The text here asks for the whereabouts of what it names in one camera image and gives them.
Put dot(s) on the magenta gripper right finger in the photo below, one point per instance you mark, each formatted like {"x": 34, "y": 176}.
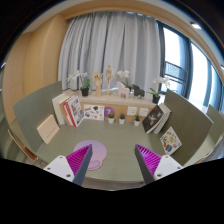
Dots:
{"x": 153, "y": 166}

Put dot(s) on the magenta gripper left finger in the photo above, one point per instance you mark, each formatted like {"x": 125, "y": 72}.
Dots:
{"x": 73, "y": 167}

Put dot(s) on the purple mouse pad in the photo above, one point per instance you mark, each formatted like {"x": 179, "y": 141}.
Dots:
{"x": 99, "y": 153}

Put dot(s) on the colourful illustrated card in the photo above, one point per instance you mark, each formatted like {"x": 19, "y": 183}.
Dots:
{"x": 170, "y": 141}

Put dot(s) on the white book right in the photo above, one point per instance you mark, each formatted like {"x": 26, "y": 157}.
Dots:
{"x": 164, "y": 118}

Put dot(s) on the beige card board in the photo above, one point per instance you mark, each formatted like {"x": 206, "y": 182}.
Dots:
{"x": 48, "y": 129}

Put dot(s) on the black cover book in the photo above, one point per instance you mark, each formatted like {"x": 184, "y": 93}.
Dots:
{"x": 152, "y": 119}

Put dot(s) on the small potted plant right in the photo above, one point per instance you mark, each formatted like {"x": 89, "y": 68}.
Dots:
{"x": 137, "y": 120}

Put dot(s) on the small potted plant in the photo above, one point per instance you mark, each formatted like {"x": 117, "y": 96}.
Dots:
{"x": 137, "y": 120}
{"x": 111, "y": 118}
{"x": 122, "y": 118}

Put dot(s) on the green right desk partition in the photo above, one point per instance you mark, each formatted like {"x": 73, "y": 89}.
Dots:
{"x": 190, "y": 124}

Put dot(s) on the green desk partition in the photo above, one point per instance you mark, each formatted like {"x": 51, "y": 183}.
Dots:
{"x": 190, "y": 124}
{"x": 33, "y": 109}

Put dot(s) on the small potted plant middle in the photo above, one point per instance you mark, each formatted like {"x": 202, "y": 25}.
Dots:
{"x": 122, "y": 118}

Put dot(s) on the sticker picture card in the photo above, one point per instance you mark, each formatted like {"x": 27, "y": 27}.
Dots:
{"x": 94, "y": 112}

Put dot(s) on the red white book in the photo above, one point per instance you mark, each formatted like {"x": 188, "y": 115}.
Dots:
{"x": 72, "y": 111}

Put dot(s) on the wooden desk shelf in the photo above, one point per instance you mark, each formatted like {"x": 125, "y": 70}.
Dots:
{"x": 130, "y": 107}

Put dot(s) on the small potted plant left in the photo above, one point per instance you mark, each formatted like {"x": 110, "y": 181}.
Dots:
{"x": 111, "y": 118}

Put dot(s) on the purple round card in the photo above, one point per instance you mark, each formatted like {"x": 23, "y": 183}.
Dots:
{"x": 108, "y": 110}

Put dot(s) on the green left desk partition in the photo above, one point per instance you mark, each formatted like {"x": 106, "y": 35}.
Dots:
{"x": 33, "y": 109}

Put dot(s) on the white book left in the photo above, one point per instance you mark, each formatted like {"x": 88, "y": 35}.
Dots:
{"x": 57, "y": 108}

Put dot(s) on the black horse figurine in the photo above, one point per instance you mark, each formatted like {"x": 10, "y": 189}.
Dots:
{"x": 138, "y": 91}

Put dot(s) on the left white orchid pot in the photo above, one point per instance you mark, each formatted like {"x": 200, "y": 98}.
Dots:
{"x": 85, "y": 81}

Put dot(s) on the white orchid pot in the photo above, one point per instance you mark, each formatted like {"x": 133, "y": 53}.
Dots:
{"x": 156, "y": 94}
{"x": 85, "y": 81}

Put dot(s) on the white horse figurine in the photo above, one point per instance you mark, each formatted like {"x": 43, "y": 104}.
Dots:
{"x": 122, "y": 90}

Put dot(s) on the right white orchid pot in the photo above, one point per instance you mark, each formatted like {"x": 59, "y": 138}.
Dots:
{"x": 156, "y": 94}

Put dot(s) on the wooden hand model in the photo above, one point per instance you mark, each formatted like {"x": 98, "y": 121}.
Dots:
{"x": 97, "y": 79}

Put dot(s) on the middle white orchid plant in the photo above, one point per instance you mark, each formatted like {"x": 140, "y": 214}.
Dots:
{"x": 125, "y": 76}

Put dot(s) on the wooden mannequin figure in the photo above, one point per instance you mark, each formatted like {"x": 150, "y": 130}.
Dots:
{"x": 109, "y": 74}

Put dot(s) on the grey window curtain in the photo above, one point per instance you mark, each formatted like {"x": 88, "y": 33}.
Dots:
{"x": 118, "y": 40}

